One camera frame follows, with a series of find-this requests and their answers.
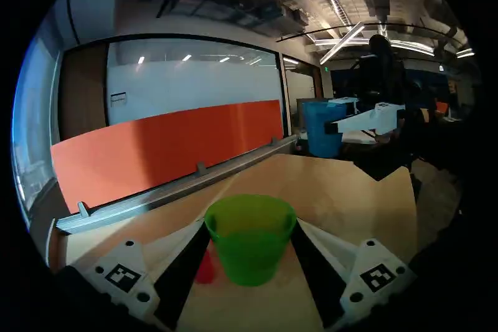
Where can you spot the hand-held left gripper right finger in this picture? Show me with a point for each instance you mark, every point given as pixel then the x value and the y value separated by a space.
pixel 373 258

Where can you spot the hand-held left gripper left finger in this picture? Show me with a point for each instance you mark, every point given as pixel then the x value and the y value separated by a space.
pixel 128 260

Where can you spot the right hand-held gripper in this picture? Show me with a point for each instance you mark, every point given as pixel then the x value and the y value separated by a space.
pixel 379 75

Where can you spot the blue plastic cup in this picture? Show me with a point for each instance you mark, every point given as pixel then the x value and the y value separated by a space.
pixel 317 133

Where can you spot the green plastic cup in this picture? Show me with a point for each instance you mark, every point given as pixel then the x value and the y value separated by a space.
pixel 251 254

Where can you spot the red plastic cup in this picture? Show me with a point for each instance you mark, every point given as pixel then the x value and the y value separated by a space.
pixel 204 269

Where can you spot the red desk screen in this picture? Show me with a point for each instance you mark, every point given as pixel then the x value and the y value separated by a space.
pixel 167 149

